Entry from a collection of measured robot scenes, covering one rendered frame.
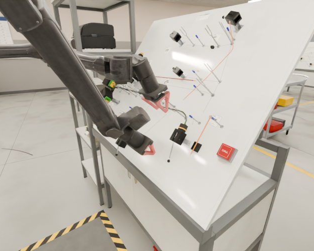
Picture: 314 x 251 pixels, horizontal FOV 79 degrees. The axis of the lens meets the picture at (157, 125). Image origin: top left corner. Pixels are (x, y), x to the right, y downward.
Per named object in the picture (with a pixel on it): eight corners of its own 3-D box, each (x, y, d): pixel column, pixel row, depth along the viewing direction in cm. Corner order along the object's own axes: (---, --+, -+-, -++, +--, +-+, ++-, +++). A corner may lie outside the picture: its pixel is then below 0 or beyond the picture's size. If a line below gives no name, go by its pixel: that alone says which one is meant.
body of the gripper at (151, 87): (152, 85, 72) (143, 68, 68) (169, 89, 65) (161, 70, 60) (139, 95, 70) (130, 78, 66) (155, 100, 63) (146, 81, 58)
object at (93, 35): (79, 49, 143) (76, 20, 135) (71, 49, 160) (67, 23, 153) (116, 49, 160) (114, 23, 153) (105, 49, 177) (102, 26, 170)
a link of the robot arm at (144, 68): (131, 64, 57) (147, 55, 58) (126, 60, 63) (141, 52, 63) (141, 83, 61) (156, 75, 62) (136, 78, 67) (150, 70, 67)
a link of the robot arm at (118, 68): (43, 66, 78) (36, 37, 73) (56, 64, 83) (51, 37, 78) (119, 89, 59) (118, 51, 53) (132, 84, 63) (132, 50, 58)
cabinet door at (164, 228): (192, 293, 88) (199, 233, 74) (133, 215, 129) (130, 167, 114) (196, 289, 90) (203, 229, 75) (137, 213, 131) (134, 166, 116)
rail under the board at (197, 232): (201, 245, 68) (203, 233, 66) (92, 135, 157) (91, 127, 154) (211, 237, 71) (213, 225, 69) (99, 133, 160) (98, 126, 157)
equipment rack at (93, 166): (100, 206, 189) (66, -18, 119) (82, 176, 234) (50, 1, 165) (143, 186, 216) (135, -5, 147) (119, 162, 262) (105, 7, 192)
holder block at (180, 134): (174, 142, 85) (169, 139, 82) (180, 131, 85) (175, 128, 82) (180, 145, 82) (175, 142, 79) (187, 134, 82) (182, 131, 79)
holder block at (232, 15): (230, 22, 99) (223, 8, 93) (246, 26, 91) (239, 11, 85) (224, 29, 100) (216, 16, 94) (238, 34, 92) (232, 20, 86)
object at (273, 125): (264, 147, 302) (280, 78, 262) (236, 135, 342) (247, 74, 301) (293, 133, 351) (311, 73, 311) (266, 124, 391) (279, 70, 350)
